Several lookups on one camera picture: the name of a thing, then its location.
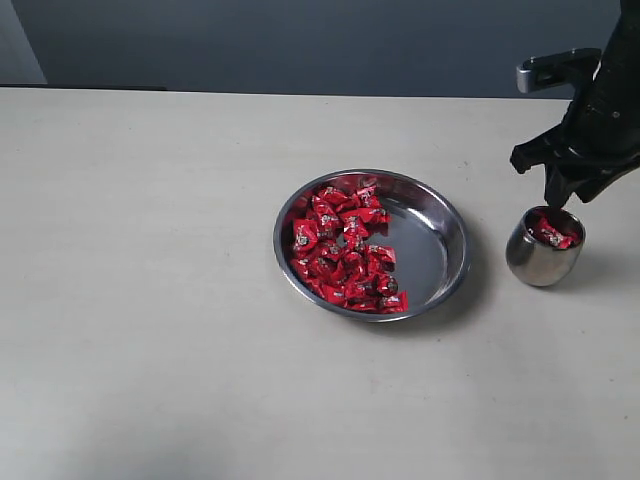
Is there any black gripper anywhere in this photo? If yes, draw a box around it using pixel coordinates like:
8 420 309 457
510 75 639 208

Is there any red candy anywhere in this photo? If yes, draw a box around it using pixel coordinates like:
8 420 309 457
378 291 408 314
529 216 579 250
318 186 350 206
292 218 318 258
367 245 396 265

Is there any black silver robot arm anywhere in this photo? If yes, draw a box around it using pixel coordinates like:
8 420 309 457
510 1 639 208

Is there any steel cup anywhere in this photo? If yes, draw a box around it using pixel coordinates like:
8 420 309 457
505 206 586 287

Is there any round steel plate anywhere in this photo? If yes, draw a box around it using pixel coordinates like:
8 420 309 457
272 168 473 325

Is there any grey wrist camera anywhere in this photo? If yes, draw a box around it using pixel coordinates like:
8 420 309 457
516 48 602 94

